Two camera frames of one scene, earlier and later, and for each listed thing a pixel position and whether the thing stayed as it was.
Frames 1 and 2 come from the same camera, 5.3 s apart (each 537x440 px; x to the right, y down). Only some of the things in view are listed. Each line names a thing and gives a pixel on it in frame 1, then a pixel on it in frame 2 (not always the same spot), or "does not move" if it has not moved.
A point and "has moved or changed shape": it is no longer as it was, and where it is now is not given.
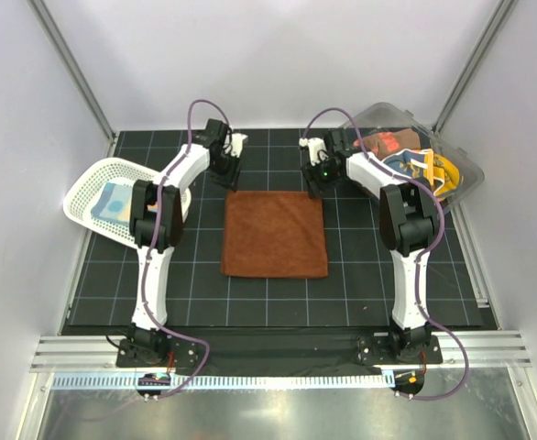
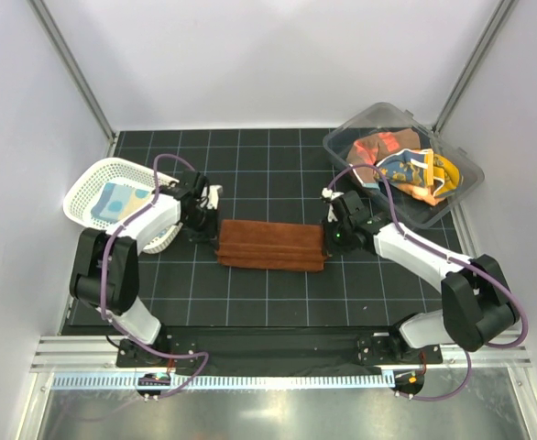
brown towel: x=273 y=235 has moved or changed shape
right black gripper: x=315 y=188 -> x=330 y=246
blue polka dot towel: x=115 y=203 does not move
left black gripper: x=230 y=180 -> x=209 y=236
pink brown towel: x=382 y=144 does not move
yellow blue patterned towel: x=442 y=172 does not move
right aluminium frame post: x=474 y=68 does not move
